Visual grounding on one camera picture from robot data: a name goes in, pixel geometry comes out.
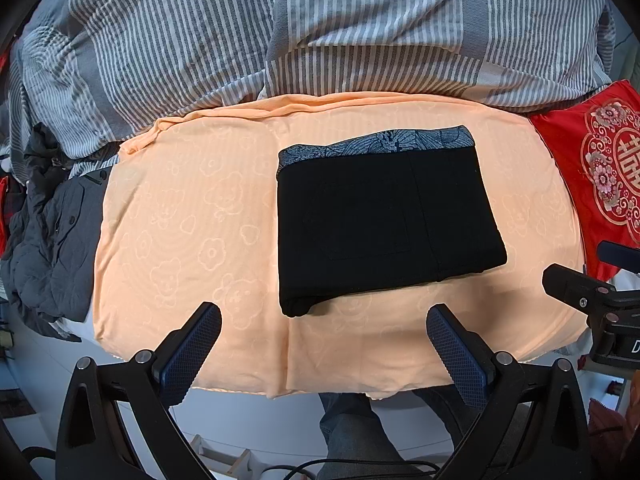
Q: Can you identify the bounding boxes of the grey striped duvet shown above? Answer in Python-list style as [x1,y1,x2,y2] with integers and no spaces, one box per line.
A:
[10,0,617,162]

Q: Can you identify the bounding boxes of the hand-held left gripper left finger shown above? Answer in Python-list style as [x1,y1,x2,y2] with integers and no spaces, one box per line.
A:
[55,301,223,480]

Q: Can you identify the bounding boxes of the person's right leg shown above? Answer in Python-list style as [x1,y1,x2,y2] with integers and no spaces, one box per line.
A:
[412,387,482,461]

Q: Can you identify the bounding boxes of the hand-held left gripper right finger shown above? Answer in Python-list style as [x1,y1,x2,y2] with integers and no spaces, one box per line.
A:
[426,304,601,480]

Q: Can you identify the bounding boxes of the grey jacket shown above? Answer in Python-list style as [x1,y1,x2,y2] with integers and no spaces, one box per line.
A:
[0,125,109,343]

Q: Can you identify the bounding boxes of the red floral embroidered pillow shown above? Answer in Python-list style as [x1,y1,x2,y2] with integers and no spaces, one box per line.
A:
[529,80,640,282]

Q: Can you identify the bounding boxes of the black pants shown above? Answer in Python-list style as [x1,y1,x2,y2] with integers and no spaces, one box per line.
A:
[276,124,509,319]

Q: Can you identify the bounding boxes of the reddish brown cloth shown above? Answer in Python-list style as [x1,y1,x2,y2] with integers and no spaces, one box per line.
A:
[587,399,633,462]

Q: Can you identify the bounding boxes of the black cable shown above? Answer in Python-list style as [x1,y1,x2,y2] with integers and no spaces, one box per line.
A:
[260,459,443,480]

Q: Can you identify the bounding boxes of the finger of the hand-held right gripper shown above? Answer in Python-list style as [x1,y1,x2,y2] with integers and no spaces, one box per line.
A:
[597,241,640,274]
[542,262,619,312]

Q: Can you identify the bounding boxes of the orange bed sheet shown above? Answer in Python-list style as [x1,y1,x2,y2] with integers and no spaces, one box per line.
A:
[91,91,590,402]

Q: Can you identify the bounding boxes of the bright red cloth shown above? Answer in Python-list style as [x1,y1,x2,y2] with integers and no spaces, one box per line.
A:
[0,175,11,257]

